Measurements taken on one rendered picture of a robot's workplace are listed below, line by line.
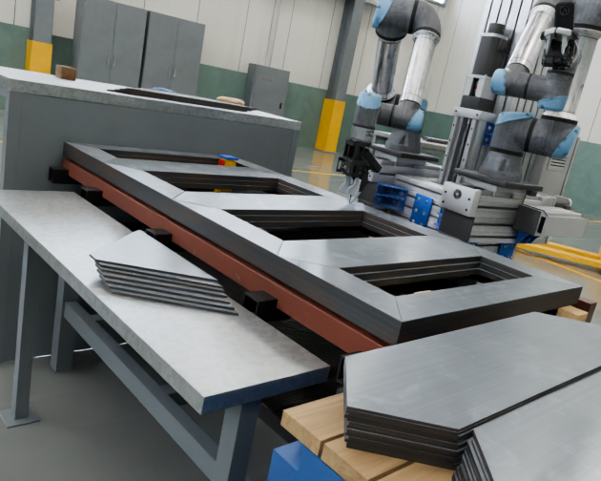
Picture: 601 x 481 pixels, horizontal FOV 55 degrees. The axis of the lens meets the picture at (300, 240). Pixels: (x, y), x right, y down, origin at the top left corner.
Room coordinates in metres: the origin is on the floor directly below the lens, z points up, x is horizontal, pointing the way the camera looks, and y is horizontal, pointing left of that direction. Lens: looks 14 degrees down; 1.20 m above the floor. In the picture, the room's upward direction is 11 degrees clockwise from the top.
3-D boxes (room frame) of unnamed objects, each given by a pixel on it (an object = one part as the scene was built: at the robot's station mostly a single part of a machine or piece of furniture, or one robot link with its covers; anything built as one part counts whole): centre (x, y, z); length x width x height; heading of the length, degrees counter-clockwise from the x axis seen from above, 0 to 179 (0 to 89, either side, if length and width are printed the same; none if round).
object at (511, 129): (2.08, -0.65, 1.20); 0.13 x 0.12 x 0.14; 63
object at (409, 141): (2.47, -0.35, 1.09); 0.15 x 0.15 x 0.10
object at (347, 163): (1.93, -0.12, 1.02); 0.09 x 0.08 x 0.12; 134
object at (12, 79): (2.60, 0.78, 1.03); 1.30 x 0.60 x 0.04; 134
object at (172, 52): (10.46, 2.88, 0.98); 1.00 x 0.48 x 1.95; 127
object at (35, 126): (2.40, 0.59, 0.51); 1.30 x 0.04 x 1.01; 134
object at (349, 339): (1.51, 0.32, 0.79); 1.56 x 0.09 x 0.06; 44
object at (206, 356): (1.27, 0.42, 0.74); 1.20 x 0.26 x 0.03; 44
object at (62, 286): (2.00, 0.81, 0.34); 0.06 x 0.06 x 0.68; 44
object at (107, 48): (9.82, 3.72, 0.98); 1.00 x 0.48 x 1.95; 127
